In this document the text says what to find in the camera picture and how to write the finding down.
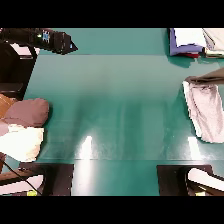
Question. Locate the beige garment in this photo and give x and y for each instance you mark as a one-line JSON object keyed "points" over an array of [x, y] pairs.
{"points": [[215, 38]]}

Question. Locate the white garment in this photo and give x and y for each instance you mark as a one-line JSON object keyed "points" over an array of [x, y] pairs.
{"points": [[188, 36]]}

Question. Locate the white T-shirt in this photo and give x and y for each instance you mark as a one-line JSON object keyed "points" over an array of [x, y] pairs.
{"points": [[206, 113]]}

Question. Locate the cream garment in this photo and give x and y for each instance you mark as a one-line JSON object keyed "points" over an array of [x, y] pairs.
{"points": [[21, 141]]}

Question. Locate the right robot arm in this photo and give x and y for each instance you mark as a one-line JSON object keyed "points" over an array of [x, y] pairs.
{"points": [[173, 180]]}

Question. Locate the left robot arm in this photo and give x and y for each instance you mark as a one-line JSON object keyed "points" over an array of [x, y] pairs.
{"points": [[56, 41]]}

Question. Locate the brown garment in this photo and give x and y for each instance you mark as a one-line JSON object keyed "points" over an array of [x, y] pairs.
{"points": [[28, 111]]}

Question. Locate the red garment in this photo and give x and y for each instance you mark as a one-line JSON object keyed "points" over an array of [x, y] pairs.
{"points": [[190, 55]]}

